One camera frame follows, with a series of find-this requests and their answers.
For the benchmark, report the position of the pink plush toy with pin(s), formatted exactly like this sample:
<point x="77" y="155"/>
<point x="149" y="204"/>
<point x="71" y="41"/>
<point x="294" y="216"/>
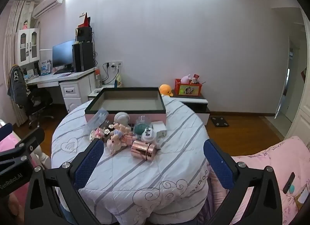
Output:
<point x="186" y="79"/>

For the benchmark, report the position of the black computer tower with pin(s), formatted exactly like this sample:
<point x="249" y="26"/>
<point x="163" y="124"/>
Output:
<point x="83" y="57"/>

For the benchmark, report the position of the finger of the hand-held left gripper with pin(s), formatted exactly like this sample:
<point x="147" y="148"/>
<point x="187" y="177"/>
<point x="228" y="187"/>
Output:
<point x="29" y="140"/>
<point x="4" y="131"/>

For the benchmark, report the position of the black flower hair clip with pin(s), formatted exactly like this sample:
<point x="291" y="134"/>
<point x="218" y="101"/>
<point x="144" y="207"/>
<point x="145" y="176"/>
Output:
<point x="109" y="129"/>

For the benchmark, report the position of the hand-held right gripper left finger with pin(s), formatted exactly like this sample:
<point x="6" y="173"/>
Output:
<point x="88" y="164"/>

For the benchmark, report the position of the bright pink blanket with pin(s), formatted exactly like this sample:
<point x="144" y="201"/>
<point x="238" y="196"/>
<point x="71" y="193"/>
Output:
<point x="7" y="144"/>

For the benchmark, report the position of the black box on tower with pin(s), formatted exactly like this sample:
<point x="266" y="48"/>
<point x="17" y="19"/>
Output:
<point x="83" y="35"/>

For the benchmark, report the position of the white round-headed figurine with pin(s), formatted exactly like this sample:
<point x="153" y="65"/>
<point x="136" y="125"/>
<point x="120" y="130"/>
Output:
<point x="122" y="119"/>

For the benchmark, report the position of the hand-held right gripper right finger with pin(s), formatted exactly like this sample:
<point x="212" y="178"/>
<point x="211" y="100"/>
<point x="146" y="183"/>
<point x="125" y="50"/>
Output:
<point x="218" y="167"/>

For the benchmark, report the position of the white plug-in night light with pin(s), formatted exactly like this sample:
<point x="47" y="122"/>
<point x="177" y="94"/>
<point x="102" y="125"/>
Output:
<point x="148" y="135"/>

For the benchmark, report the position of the white door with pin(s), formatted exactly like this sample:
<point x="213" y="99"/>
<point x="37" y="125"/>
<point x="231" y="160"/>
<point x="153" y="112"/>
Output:
<point x="283" y="94"/>

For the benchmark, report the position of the pink pig doll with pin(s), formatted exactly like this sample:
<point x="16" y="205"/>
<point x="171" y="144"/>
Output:
<point x="118" y="138"/>

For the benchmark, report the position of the yellow snack bag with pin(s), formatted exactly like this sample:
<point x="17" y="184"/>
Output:
<point x="118" y="81"/>

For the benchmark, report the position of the white wall socket strip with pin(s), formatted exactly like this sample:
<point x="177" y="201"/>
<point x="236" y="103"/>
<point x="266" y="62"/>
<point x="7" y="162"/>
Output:
<point x="113" y="64"/>

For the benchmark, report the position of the red triangular ornament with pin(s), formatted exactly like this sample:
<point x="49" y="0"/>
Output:
<point x="85" y="20"/>

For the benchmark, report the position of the dark patterned jacket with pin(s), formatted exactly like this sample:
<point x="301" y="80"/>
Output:
<point x="17" y="84"/>

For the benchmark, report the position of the white charger plug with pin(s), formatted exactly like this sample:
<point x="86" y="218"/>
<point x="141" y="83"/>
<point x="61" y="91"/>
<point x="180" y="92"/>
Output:
<point x="159" y="130"/>

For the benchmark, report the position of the pale curtain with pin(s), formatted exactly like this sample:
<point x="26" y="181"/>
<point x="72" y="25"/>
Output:
<point x="13" y="21"/>

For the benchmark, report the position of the white bed post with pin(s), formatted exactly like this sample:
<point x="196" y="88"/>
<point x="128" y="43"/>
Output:
<point x="42" y="157"/>

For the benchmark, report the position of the pink printed bed quilt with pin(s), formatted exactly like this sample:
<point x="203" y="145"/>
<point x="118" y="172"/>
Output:
<point x="261" y="157"/>

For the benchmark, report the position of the black office chair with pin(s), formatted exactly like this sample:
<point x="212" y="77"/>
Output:
<point x="38" y="101"/>

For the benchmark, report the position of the blue white box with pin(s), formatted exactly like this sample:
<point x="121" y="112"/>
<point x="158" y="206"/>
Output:
<point x="46" y="67"/>

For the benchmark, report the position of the white desk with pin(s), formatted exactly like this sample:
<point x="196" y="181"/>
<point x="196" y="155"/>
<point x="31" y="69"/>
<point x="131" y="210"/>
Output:
<point x="72" y="87"/>

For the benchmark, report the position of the low white side table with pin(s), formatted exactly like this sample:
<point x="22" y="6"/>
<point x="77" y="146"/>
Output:
<point x="96" y="92"/>

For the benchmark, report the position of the white grey striped quilt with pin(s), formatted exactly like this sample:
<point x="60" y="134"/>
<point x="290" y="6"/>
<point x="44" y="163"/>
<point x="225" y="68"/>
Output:
<point x="135" y="179"/>

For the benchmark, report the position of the orange-capped bottle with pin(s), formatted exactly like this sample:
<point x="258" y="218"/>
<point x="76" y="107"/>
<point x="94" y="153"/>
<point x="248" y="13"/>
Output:
<point x="97" y="78"/>

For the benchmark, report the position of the red storage box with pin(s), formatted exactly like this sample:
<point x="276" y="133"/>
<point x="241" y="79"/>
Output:
<point x="189" y="90"/>

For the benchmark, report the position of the pink white cartoon trinket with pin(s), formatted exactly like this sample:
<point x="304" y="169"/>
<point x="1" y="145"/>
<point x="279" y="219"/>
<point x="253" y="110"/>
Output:
<point x="96" y="134"/>

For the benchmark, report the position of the pink box with dark rim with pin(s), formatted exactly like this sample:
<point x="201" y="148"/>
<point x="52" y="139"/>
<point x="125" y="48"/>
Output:
<point x="126" y="101"/>

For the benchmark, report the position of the clear plastic case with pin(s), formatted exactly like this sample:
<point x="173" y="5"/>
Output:
<point x="98" y="118"/>

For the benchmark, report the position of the rose gold canister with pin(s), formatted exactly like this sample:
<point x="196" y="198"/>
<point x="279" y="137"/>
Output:
<point x="144" y="150"/>

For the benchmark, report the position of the black keyboard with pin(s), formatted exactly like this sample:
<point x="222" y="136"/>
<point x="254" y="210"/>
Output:
<point x="63" y="71"/>

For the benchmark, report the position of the white air conditioner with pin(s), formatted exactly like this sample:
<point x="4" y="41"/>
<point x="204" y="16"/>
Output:
<point x="48" y="5"/>

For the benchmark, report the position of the orange plush toy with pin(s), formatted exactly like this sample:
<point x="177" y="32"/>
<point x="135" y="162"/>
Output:
<point x="166" y="90"/>

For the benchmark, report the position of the black bathroom scale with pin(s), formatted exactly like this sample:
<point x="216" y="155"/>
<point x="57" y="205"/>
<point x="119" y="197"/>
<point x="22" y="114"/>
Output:
<point x="219" y="122"/>

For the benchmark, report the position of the black computer monitor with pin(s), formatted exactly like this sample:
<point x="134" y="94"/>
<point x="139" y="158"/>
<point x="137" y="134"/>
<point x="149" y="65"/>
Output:
<point x="63" y="53"/>

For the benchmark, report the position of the white glass-door cabinet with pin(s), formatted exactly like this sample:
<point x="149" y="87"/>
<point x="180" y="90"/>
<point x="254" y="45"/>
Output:
<point x="27" y="46"/>

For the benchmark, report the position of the white black low cabinet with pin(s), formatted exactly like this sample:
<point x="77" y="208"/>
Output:
<point x="196" y="105"/>

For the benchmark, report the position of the red white toy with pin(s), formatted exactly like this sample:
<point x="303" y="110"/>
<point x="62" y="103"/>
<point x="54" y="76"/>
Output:
<point x="195" y="78"/>

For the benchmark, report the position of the black remote control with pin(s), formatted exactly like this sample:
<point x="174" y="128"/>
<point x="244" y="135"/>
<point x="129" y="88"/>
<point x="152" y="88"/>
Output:
<point x="289" y="182"/>

